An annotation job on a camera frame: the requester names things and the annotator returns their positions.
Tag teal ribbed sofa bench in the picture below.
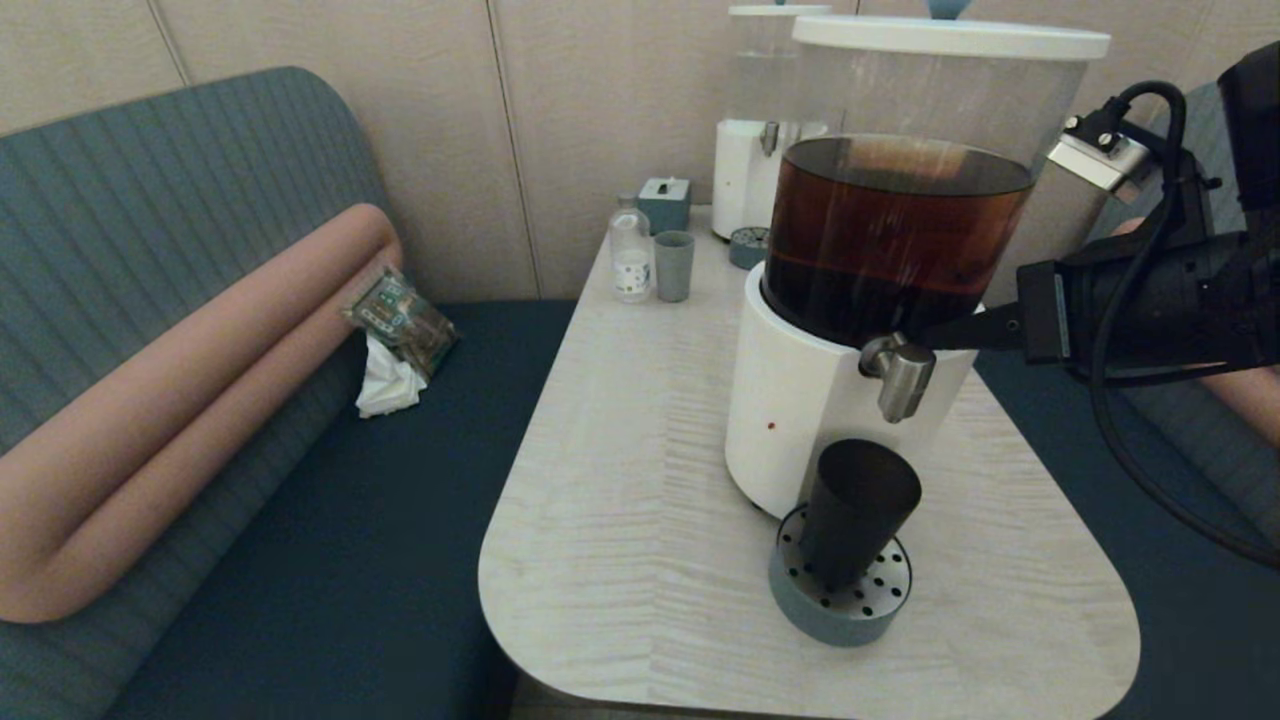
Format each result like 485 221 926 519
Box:
0 66 581 720
970 78 1280 720

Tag small blue-grey drip tray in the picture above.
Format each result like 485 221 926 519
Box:
727 226 771 270

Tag grey-blue cup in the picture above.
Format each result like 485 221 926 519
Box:
654 230 695 302

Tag dark brown plastic cup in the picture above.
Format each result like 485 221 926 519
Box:
798 438 922 591

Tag green printed snack packet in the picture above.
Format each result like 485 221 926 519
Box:
343 264 462 379

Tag clear plastic bottle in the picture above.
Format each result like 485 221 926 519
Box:
609 193 654 303

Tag crumpled white tissue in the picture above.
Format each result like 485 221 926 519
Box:
356 333 429 418

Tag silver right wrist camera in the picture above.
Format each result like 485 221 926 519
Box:
1047 110 1151 203

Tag blue-grey tissue box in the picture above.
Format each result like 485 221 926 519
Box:
637 177 692 235

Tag small clear water dispenser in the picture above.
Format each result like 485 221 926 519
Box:
711 0 831 243

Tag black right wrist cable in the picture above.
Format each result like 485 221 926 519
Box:
1088 80 1280 573

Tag large blue-grey perforated drip tray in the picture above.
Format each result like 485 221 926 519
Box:
768 505 913 648

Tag pink bolster cushion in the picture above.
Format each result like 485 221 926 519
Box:
0 203 404 625
1100 215 1280 449

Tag metal dispenser tap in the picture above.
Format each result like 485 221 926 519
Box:
858 332 937 424

